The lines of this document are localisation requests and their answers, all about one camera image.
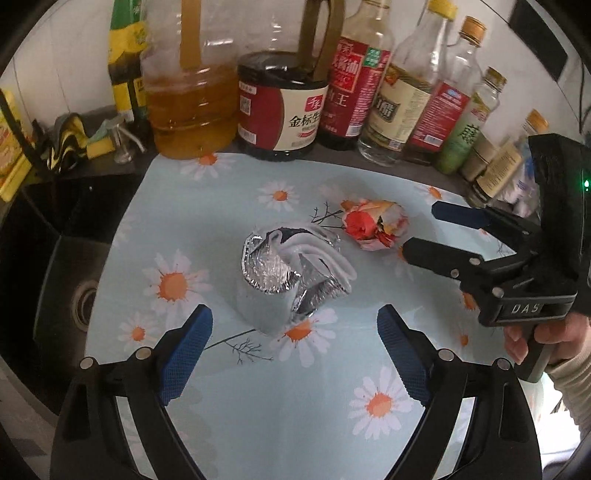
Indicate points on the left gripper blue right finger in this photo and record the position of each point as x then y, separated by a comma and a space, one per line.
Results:
410, 351

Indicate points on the person's right hand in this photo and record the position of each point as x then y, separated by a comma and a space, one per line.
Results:
567, 337

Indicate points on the green pepper oil bottle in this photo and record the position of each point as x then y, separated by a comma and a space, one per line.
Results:
484, 100

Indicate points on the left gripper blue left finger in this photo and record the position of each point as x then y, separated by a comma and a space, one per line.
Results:
178, 352

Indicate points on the yellow sponge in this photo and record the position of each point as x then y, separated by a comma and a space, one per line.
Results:
99, 147

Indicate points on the crumpled silver foil bag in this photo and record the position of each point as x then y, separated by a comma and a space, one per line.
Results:
288, 271

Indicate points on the soap dispenser pump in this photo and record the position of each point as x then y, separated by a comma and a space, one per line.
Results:
125, 143

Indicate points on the small sesame oil bottle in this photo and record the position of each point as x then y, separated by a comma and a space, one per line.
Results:
502, 168

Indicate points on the black wall socket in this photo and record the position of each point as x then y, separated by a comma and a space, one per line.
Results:
529, 26

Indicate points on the black kitchen faucet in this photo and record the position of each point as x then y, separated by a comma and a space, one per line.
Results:
27, 148

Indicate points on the black yellow cloth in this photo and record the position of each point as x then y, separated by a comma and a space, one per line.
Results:
65, 147

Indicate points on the soy sauce jug red label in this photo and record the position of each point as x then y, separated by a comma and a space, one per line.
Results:
282, 93

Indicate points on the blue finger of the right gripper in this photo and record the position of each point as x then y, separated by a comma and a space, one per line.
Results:
408, 254
460, 215

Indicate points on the blue white salt bag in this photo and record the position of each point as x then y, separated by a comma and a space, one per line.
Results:
522, 192

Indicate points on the large cooking oil jug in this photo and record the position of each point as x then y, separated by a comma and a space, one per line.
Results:
190, 75

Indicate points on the clear vinegar bottle yellow cap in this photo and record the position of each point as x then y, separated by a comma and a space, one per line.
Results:
415, 68

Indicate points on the small brown jar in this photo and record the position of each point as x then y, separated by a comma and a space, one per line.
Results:
481, 154

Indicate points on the black sink basin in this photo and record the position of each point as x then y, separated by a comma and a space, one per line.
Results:
55, 239

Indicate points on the green yellow cap bottle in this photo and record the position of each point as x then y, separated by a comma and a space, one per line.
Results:
126, 42

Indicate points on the yellow dish soap bottle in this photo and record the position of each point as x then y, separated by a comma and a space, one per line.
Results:
13, 163

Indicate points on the pink red crumpled wrapper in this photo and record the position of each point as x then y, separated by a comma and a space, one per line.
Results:
375, 224

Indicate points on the dark sauce bottle red label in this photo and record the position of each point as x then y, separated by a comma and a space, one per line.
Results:
360, 61

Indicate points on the bottle with red blue label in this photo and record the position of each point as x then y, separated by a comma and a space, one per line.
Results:
450, 95

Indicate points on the beige right sleeve forearm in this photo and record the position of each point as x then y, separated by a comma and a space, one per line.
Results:
572, 378

